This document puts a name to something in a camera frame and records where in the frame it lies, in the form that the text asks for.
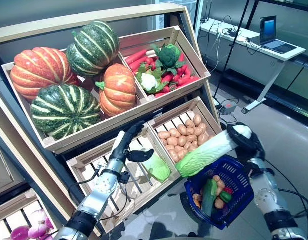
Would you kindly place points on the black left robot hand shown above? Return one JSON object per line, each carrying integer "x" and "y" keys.
{"x": 121, "y": 150}

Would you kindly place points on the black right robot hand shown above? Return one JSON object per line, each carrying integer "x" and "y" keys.
{"x": 254, "y": 145}

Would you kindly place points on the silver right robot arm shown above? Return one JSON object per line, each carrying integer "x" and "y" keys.
{"x": 271, "y": 197}

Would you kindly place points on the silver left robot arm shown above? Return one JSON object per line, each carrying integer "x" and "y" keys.
{"x": 99, "y": 190}

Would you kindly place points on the blue plastic shopping basket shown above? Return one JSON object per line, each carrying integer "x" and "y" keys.
{"x": 231, "y": 170}

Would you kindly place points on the wide slatted wooden crate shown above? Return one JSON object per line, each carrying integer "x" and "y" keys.
{"x": 99, "y": 150}

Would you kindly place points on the wooden crate holding pumpkins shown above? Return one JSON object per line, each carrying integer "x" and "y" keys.
{"x": 94, "y": 128}

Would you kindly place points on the brown potato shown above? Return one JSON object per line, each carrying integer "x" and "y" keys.
{"x": 187, "y": 145}
{"x": 170, "y": 148}
{"x": 174, "y": 133}
{"x": 182, "y": 153}
{"x": 172, "y": 141}
{"x": 164, "y": 135}
{"x": 191, "y": 138}
{"x": 182, "y": 130}
{"x": 197, "y": 120}
{"x": 202, "y": 139}
{"x": 198, "y": 131}
{"x": 164, "y": 142}
{"x": 202, "y": 127}
{"x": 174, "y": 155}
{"x": 179, "y": 149}
{"x": 216, "y": 178}
{"x": 219, "y": 203}
{"x": 195, "y": 144}
{"x": 182, "y": 140}
{"x": 189, "y": 123}
{"x": 190, "y": 130}
{"x": 191, "y": 149}
{"x": 221, "y": 185}

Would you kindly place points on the grey box with red button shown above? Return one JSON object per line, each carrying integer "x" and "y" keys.
{"x": 230, "y": 107}

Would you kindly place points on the small red pepper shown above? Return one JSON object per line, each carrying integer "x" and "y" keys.
{"x": 228, "y": 190}

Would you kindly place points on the black power adapter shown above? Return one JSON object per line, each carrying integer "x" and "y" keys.
{"x": 218, "y": 103}

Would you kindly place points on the wooden crate holding potatoes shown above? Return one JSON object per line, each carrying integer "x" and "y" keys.
{"x": 206, "y": 113}

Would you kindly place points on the small green pepper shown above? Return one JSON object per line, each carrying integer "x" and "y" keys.
{"x": 225, "y": 196}

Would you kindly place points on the small orange pumpkin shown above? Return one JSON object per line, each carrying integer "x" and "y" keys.
{"x": 119, "y": 90}

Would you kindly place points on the large green striped pumpkin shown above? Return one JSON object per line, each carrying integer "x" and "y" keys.
{"x": 64, "y": 110}

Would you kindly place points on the white cauliflower with leaves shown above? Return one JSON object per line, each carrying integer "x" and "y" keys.
{"x": 149, "y": 81}

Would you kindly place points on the white office desk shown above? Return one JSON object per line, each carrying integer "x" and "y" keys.
{"x": 256, "y": 65}

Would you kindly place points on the grey glass display cabinet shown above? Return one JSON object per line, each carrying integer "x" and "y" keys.
{"x": 301, "y": 75}

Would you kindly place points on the long red carrot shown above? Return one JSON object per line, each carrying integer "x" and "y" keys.
{"x": 137, "y": 63}
{"x": 135, "y": 57}

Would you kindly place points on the black tripod stand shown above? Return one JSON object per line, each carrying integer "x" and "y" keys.
{"x": 231, "y": 50}

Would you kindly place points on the pale beige root vegetable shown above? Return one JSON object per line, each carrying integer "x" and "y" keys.
{"x": 151, "y": 53}

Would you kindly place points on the purple white onion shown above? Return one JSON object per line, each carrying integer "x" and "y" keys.
{"x": 49, "y": 223}
{"x": 39, "y": 215}
{"x": 37, "y": 230}
{"x": 20, "y": 232}

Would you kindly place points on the green broccoli head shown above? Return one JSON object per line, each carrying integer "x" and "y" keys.
{"x": 169, "y": 56}

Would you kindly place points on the small green striped pumpkin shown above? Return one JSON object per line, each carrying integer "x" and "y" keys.
{"x": 94, "y": 47}

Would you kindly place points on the large orange pumpkin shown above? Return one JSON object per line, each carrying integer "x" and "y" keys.
{"x": 39, "y": 72}

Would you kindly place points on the wooden crate holding carrots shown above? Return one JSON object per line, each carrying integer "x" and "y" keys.
{"x": 191, "y": 50}

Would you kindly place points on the open dark laptop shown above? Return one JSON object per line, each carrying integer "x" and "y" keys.
{"x": 267, "y": 28}

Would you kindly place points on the wooden crate with grey interior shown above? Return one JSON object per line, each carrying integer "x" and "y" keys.
{"x": 9, "y": 188}

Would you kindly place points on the black router with antennas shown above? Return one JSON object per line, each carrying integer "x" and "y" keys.
{"x": 205, "y": 19}

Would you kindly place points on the white framed glass door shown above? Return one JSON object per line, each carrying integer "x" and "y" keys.
{"x": 169, "y": 2}

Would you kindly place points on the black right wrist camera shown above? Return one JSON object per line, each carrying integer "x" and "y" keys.
{"x": 249, "y": 170}

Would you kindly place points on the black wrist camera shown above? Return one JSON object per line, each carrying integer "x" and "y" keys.
{"x": 249, "y": 170}
{"x": 124, "y": 177}

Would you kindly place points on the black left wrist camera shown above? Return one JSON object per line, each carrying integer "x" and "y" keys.
{"x": 124, "y": 177}

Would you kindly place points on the wooden display shelf frame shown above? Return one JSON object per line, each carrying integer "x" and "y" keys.
{"x": 94, "y": 18}

